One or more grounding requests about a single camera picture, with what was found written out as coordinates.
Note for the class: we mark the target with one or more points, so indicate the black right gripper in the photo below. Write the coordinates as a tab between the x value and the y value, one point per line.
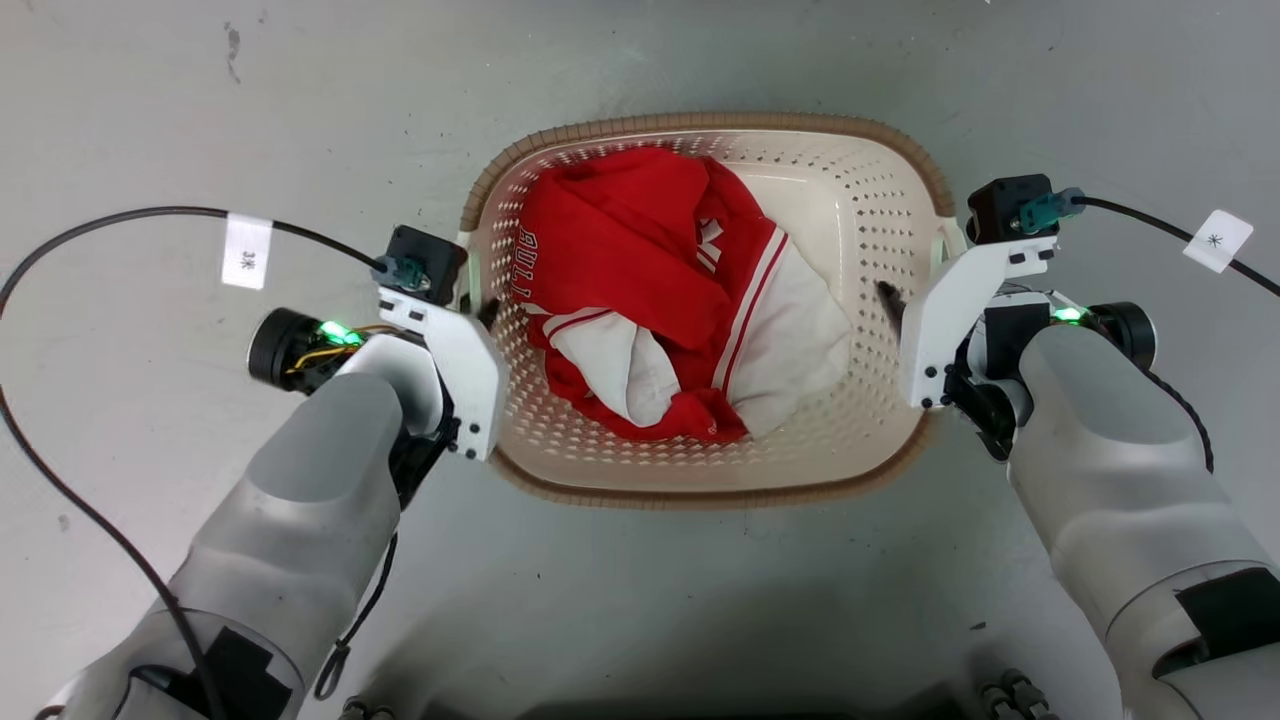
985	405

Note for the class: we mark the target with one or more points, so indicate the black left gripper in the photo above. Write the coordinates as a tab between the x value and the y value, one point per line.
418	470

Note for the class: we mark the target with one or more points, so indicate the cream laundry basket brown rim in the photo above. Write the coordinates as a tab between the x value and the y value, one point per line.
880	215

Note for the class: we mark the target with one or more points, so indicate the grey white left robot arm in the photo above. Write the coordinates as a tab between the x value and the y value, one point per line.
300	520

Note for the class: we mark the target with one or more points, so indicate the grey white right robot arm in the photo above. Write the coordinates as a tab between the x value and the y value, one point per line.
1120	480

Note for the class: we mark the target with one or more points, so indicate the grey robot base fitting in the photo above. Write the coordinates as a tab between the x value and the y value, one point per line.
365	711
1018	697

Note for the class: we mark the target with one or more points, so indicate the red and white jersey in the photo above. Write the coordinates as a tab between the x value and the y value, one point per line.
620	250

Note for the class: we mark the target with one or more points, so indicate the white left camera bracket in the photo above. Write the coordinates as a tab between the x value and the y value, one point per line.
470	370

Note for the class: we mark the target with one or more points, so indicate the white camera bracket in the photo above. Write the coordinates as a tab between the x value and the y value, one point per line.
950	310
470	370

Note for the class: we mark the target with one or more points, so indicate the white right camera bracket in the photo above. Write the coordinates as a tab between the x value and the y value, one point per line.
950	310

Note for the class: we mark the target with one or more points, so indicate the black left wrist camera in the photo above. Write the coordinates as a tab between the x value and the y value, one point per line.
432	255

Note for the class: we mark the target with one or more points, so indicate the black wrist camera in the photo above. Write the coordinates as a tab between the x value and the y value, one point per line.
432	255
1000	205

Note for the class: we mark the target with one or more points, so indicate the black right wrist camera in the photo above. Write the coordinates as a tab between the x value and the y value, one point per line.
1000	205

